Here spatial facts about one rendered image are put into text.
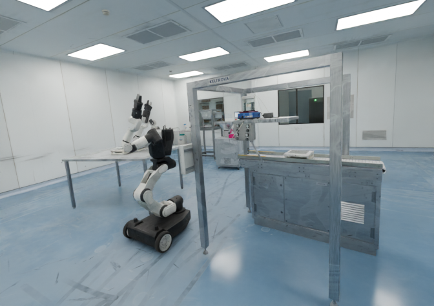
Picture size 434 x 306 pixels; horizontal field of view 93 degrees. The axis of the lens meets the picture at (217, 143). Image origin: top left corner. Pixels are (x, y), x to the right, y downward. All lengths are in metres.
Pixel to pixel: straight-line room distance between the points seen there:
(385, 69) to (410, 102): 1.08
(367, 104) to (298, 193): 5.36
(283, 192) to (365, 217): 0.73
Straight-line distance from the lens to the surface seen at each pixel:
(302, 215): 2.43
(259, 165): 2.34
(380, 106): 7.42
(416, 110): 7.61
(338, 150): 1.41
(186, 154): 1.85
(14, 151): 5.96
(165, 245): 2.40
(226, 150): 4.99
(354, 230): 2.40
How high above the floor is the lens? 1.33
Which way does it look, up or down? 8 degrees down
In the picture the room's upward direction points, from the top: 4 degrees counter-clockwise
